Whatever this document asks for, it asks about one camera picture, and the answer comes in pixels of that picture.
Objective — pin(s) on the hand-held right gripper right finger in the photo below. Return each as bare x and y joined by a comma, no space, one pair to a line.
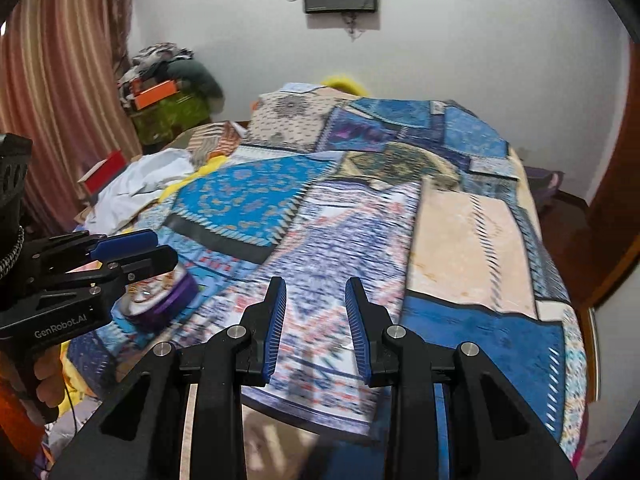
356,322

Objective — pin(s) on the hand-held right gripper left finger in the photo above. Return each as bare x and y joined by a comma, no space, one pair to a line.
276,322

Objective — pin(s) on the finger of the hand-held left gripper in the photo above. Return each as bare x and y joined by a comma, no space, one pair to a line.
145,262
127,242

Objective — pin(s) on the purple heart-shaped tin box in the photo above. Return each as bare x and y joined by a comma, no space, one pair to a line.
165,302

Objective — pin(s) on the person's left hand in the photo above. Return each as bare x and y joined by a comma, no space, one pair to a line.
47,372

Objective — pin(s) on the white cloth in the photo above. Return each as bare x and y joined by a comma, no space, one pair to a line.
140,185

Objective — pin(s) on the red box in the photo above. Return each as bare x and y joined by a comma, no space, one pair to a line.
102,172

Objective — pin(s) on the blue patchwork blanket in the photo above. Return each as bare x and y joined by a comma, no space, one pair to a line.
400,240

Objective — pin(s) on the yellow cloth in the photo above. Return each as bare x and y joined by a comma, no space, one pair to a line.
192,175

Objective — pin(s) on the striped orange pillow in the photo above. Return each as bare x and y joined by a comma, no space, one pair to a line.
215,140

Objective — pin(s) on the orange box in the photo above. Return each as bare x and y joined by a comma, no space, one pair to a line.
156,94

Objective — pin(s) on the striped brown curtain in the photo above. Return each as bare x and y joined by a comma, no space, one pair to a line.
60,95

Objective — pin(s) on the dark green jacket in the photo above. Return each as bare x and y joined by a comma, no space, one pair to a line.
202,80

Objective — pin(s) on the pile of clothes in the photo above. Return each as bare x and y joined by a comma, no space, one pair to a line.
150,62

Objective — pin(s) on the yellow round object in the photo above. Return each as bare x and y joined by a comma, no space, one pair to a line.
345,82

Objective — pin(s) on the brown wooden door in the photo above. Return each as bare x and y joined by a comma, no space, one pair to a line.
617,195

